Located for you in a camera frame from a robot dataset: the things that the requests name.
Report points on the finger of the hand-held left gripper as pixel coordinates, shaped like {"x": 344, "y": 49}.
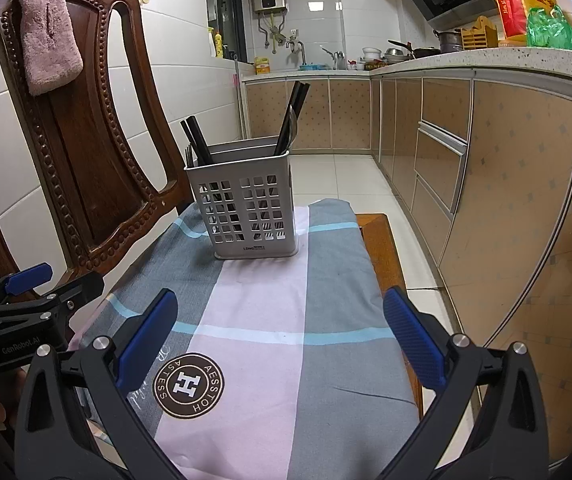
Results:
{"x": 81, "y": 287}
{"x": 28, "y": 280}

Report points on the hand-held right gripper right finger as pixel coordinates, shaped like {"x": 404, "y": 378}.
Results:
{"x": 413, "y": 337}

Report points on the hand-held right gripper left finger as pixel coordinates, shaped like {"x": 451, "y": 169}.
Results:
{"x": 148, "y": 332}

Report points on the steel fork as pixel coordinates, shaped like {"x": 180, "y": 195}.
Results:
{"x": 189, "y": 157}

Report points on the grey perforated utensil holder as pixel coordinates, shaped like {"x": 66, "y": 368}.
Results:
{"x": 231, "y": 170}

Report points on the single black chopstick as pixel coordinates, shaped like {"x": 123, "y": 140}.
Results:
{"x": 190, "y": 137}
{"x": 286, "y": 120}

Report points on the steel spoon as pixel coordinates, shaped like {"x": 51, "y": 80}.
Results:
{"x": 293, "y": 127}

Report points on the set of black chopsticks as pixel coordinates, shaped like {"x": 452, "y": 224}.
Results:
{"x": 298, "y": 96}

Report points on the grey pink checked cloth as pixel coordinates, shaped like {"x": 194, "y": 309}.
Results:
{"x": 266, "y": 310}

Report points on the carved wooden chair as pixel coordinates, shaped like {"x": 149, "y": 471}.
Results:
{"x": 81, "y": 160}

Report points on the beige kitchen cabinets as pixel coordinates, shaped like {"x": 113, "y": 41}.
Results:
{"x": 515, "y": 185}

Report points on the pink towel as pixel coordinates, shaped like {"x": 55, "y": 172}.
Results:
{"x": 48, "y": 35}

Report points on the yellow bottle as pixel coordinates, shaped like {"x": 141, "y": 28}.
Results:
{"x": 219, "y": 45}

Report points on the steel bowl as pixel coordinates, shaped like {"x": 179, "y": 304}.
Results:
{"x": 393, "y": 55}

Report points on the black frying pan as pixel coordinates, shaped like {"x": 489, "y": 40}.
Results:
{"x": 423, "y": 52}

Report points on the yellow box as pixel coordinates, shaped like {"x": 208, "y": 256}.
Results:
{"x": 262, "y": 66}

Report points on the white pot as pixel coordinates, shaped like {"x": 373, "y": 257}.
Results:
{"x": 371, "y": 54}

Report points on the blue sink tray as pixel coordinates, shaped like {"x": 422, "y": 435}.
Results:
{"x": 313, "y": 67}

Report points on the black cooking pot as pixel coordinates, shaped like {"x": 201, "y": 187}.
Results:
{"x": 449, "y": 42}

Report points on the steel faucet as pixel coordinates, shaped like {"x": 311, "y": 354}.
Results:
{"x": 302, "y": 52}

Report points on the wooden rack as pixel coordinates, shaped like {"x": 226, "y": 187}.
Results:
{"x": 480, "y": 35}

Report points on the dark window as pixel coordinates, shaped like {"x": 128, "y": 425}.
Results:
{"x": 226, "y": 5}

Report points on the green plastic bag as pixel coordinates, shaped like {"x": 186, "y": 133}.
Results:
{"x": 550, "y": 30}

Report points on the red yellow bag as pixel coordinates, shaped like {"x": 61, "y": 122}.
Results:
{"x": 520, "y": 0}

